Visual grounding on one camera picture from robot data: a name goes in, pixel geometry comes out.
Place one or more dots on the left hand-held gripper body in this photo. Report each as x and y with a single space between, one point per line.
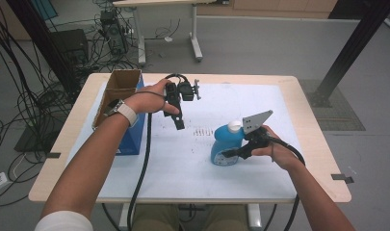
183 91

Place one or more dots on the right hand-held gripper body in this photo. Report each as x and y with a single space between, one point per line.
255 120

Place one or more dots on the blue bottle with white cap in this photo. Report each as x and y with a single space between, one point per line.
226 141

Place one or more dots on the blue cardboard box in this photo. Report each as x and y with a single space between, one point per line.
131 141

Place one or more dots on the person's left hand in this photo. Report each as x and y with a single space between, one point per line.
147 101

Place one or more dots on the person's right hand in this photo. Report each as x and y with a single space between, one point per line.
284 154

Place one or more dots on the white table mat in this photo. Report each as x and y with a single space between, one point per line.
199 179

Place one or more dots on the white plug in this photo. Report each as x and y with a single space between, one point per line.
168 39

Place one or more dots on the white desk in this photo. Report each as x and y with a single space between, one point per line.
194 32

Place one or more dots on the light wooden table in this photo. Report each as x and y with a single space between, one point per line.
317 144

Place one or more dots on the grey floor mat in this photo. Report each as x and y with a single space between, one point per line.
340 109

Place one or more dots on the black computer tower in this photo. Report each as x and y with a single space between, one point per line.
114 32

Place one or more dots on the person's khaki trousers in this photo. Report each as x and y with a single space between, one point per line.
157 218

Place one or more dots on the black tape piece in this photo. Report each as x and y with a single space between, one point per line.
342 178
53 155

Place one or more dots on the black equipment box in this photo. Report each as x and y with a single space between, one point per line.
70 45

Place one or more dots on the white shirt sleeve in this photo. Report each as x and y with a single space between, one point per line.
64 223

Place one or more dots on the teal panel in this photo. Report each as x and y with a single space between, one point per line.
45 8

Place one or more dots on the black metal post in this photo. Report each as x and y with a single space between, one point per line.
41 38
353 45

